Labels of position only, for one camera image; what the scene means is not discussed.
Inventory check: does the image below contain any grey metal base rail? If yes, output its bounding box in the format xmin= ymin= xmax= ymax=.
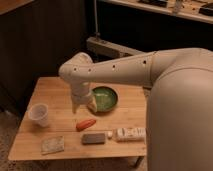
xmin=86 ymin=37 xmax=142 ymax=58

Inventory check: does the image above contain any background shelf counter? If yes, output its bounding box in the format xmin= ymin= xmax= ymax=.
xmin=101 ymin=0 xmax=213 ymax=24

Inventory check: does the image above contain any wooden table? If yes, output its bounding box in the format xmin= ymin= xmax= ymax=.
xmin=8 ymin=77 xmax=146 ymax=161

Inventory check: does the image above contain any beige scouring pad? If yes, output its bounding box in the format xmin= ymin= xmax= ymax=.
xmin=41 ymin=136 xmax=64 ymax=155

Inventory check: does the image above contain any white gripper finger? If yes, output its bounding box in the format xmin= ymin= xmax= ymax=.
xmin=72 ymin=102 xmax=80 ymax=114
xmin=87 ymin=99 xmax=97 ymax=113

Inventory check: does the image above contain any grey sponge block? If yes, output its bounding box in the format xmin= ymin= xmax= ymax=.
xmin=82 ymin=133 xmax=106 ymax=144

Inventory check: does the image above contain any green ceramic bowl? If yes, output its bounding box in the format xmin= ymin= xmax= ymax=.
xmin=92 ymin=86 xmax=118 ymax=113

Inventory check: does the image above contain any orange carrot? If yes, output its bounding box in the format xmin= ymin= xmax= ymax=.
xmin=76 ymin=119 xmax=96 ymax=131

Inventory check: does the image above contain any clear plastic cup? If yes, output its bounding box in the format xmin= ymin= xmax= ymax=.
xmin=28 ymin=103 xmax=49 ymax=127

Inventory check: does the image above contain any vertical metal pole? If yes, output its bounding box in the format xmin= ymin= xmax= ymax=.
xmin=93 ymin=0 xmax=100 ymax=41

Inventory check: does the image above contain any clear plastic bottle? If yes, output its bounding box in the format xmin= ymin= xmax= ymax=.
xmin=107 ymin=127 xmax=146 ymax=142

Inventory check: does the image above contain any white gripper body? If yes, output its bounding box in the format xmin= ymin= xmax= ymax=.
xmin=70 ymin=83 xmax=92 ymax=104

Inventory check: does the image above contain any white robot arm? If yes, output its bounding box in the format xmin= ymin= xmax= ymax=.
xmin=59 ymin=48 xmax=213 ymax=171

